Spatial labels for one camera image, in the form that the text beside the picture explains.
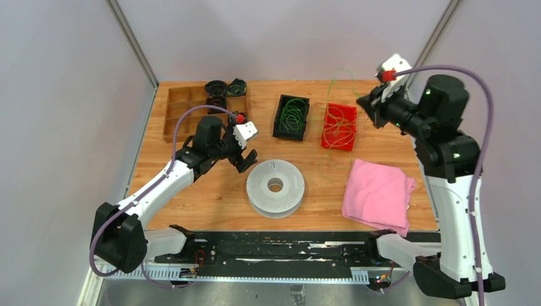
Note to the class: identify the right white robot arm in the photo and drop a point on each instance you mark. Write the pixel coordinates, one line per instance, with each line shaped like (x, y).
(449, 158)

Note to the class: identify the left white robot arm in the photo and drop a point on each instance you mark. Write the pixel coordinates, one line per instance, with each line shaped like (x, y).
(120, 235)

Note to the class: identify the black item in tray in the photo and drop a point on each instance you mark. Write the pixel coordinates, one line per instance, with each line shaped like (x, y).
(218, 101)

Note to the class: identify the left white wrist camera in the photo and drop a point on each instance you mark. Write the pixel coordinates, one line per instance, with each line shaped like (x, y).
(244, 133)

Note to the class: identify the red plastic bin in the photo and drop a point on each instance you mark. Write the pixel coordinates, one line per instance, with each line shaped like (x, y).
(339, 127)

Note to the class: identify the pink cloth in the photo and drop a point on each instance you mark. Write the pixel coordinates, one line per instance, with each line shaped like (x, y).
(378, 196)

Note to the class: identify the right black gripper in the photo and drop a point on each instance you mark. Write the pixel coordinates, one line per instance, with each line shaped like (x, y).
(373, 106)

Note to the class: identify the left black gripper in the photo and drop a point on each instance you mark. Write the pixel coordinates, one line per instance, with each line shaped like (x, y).
(249, 160)

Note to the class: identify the dark patterned cloth roll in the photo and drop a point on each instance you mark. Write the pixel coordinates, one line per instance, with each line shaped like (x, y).
(236, 88)

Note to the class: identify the grey filament spool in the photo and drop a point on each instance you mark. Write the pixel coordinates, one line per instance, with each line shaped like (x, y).
(275, 188)

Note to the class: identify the black plastic bin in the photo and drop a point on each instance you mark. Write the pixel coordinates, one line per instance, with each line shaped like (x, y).
(291, 118)

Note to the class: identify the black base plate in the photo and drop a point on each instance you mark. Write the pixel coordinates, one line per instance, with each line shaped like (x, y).
(320, 256)

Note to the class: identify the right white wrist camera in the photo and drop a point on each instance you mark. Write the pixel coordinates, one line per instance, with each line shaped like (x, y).
(386, 73)

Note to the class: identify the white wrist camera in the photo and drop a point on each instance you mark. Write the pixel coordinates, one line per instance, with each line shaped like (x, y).
(386, 73)
(244, 133)

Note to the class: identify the aluminium frame rail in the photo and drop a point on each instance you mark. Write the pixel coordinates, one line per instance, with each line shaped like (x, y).
(92, 286)

